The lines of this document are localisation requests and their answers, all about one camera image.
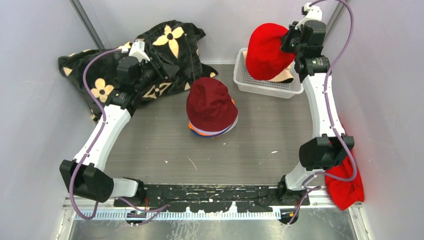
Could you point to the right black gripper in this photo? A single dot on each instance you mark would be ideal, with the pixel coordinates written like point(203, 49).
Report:
point(284, 47)

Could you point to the black blanket with cream flowers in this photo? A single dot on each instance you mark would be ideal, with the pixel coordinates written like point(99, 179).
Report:
point(94, 71)

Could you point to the blue bucket hat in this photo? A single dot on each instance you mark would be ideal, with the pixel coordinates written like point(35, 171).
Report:
point(207, 136)

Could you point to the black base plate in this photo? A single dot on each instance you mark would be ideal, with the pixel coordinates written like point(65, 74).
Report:
point(216, 198)

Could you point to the red cloth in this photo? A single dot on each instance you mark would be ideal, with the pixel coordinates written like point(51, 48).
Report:
point(344, 193)

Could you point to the white plastic basket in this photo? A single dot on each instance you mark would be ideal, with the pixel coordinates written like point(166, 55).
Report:
point(246, 83)

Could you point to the red bucket hat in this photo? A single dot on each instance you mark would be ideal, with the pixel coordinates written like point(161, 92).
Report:
point(266, 37)

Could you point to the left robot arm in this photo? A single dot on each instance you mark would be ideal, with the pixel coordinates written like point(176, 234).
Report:
point(84, 175)

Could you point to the lilac bucket hat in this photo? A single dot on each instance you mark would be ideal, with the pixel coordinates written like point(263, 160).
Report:
point(203, 132)

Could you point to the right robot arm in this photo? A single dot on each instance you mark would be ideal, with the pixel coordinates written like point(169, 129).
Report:
point(329, 144)

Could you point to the beige bucket hat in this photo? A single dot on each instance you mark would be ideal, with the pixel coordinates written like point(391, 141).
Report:
point(273, 66)

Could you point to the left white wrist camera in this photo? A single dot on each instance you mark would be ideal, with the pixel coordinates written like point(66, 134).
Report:
point(136, 49)

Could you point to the maroon bucket hat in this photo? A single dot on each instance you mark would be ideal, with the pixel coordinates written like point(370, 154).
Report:
point(209, 89)

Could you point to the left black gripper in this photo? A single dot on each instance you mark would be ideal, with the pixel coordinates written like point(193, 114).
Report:
point(166, 70)

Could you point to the orange bucket hat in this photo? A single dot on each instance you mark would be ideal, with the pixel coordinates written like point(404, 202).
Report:
point(210, 120)

